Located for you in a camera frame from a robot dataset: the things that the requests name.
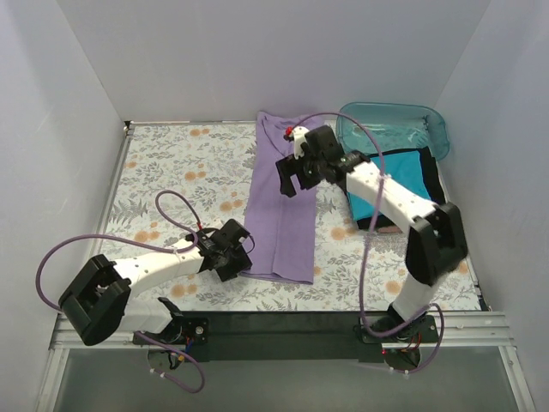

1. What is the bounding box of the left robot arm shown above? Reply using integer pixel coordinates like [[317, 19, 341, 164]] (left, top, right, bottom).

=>
[[58, 219, 251, 346]]

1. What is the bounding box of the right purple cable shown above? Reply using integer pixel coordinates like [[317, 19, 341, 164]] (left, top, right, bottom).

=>
[[283, 112, 445, 375]]

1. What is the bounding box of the teal folded t shirt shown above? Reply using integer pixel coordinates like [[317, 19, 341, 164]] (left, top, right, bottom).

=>
[[347, 148, 434, 222]]

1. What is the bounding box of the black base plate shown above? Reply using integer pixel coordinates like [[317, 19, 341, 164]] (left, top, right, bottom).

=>
[[146, 312, 438, 363]]

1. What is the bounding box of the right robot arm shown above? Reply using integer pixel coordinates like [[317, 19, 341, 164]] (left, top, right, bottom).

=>
[[276, 125, 468, 342]]

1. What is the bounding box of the aluminium frame rail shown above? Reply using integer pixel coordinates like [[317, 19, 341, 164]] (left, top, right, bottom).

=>
[[49, 312, 516, 349]]

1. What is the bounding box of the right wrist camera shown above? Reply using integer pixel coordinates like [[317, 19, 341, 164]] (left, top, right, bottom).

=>
[[284, 126, 309, 159]]

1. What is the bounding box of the purple t shirt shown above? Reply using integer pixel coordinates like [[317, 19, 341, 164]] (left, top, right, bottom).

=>
[[244, 112, 316, 285]]

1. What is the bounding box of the pink folded t shirt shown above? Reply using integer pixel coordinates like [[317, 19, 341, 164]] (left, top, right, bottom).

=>
[[377, 226, 401, 234]]

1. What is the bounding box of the teal plastic bin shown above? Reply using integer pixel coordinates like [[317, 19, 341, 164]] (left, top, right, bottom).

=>
[[335, 102, 450, 161]]

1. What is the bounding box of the floral table mat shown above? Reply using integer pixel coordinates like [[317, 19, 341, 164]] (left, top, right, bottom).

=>
[[84, 121, 481, 312]]

